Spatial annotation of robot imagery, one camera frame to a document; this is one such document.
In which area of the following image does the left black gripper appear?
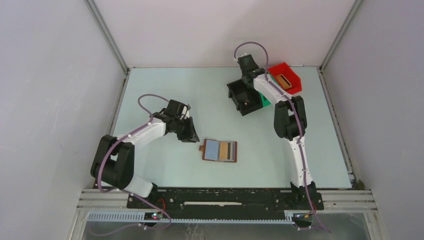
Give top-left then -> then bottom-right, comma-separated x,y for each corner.
173,116 -> 200,143

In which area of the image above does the brown leather card holder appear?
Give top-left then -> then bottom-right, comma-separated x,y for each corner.
198,139 -> 238,163

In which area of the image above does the gold credit card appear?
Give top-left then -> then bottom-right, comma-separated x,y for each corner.
219,141 -> 231,161

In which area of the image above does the grey striped credit card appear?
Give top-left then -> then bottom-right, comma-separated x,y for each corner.
227,142 -> 237,162

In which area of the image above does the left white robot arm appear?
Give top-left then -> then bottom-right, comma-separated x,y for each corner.
90,99 -> 200,208

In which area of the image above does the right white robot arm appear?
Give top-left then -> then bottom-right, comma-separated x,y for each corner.
227,53 -> 316,209

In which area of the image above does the dark card in black bin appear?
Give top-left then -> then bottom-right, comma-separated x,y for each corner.
237,92 -> 251,107

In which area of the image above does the gold card in red bin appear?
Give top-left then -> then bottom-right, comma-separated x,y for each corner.
275,74 -> 293,90

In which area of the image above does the black plastic bin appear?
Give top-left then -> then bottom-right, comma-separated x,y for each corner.
226,79 -> 264,116

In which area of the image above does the green plastic bin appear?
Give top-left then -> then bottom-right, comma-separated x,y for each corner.
254,73 -> 275,107

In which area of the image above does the red plastic bin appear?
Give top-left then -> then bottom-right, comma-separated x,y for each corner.
267,62 -> 302,95

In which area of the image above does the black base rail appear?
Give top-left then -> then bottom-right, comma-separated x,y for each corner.
147,187 -> 324,220

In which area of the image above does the white cable duct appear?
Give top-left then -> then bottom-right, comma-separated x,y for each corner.
86,211 -> 300,224

